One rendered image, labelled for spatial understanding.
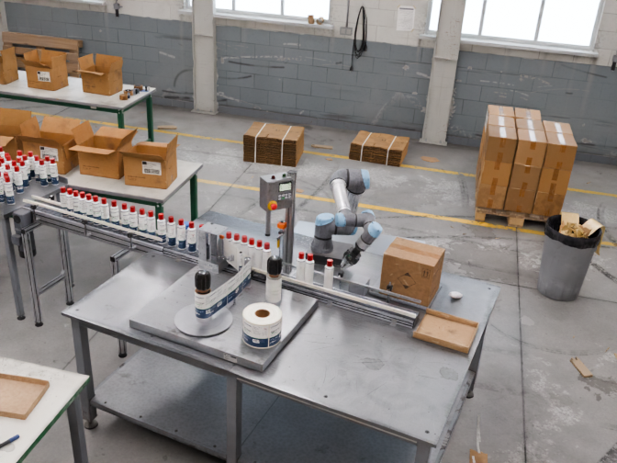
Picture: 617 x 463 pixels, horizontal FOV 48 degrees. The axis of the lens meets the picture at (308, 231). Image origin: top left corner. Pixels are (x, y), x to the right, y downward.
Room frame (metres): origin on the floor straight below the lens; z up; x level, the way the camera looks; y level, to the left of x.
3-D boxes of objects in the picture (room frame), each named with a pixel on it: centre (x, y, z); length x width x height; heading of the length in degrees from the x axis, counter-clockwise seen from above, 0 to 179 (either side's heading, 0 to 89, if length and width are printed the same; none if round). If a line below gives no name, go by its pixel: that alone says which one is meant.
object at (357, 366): (3.36, 0.06, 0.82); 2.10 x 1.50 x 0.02; 67
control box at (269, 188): (3.62, 0.20, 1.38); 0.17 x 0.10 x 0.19; 122
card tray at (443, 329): (3.11, -0.78, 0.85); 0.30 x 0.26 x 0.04; 67
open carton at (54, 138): (5.20, 2.12, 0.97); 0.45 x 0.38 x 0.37; 170
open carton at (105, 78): (7.37, 2.37, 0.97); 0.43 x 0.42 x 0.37; 164
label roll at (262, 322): (2.90, 0.21, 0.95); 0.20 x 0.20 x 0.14
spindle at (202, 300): (3.01, 0.53, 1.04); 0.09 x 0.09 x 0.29
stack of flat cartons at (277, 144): (7.75, 0.47, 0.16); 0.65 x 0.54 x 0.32; 82
